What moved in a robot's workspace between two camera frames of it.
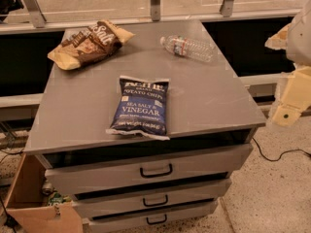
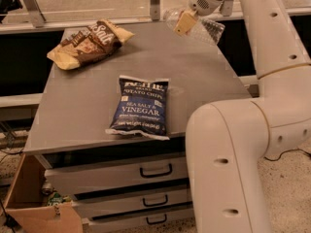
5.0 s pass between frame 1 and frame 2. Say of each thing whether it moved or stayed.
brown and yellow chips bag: stayed
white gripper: moved
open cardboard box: stayed
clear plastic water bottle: moved
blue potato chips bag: stayed
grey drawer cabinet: stayed
